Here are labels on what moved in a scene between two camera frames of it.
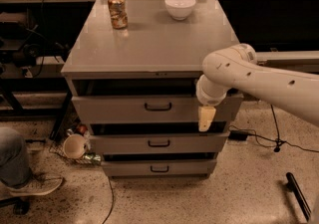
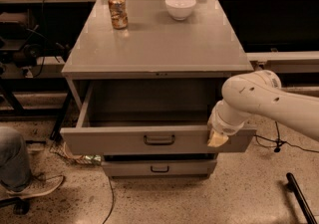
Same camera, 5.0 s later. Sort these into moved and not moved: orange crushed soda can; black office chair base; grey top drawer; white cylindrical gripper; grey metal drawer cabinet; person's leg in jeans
Moved: grey top drawer; white cylindrical gripper
Not moved: grey metal drawer cabinet; black office chair base; person's leg in jeans; orange crushed soda can
